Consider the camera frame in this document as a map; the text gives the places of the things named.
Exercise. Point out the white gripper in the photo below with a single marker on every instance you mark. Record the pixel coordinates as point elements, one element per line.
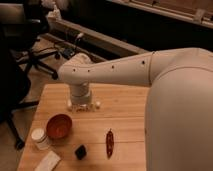
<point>81,96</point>

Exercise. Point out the white bottle on ledge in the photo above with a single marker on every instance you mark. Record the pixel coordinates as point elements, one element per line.
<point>55,13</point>

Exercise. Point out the red chili pepper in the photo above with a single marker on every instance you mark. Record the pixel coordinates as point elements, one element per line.
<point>109,143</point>

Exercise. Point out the white ceramic cup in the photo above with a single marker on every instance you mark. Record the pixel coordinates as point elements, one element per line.
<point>40,139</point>

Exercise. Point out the black office chair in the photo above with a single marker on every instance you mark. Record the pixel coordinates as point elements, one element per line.
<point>23,22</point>

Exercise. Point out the blue device on floor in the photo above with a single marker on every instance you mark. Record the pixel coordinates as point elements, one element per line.
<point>67,53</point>

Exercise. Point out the red-orange bowl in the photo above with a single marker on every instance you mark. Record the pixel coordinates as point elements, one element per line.
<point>58,126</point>

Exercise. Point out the black eraser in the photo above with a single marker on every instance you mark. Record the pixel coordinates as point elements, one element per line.
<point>80,152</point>

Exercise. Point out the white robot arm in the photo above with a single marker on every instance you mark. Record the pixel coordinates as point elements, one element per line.
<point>179,106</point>

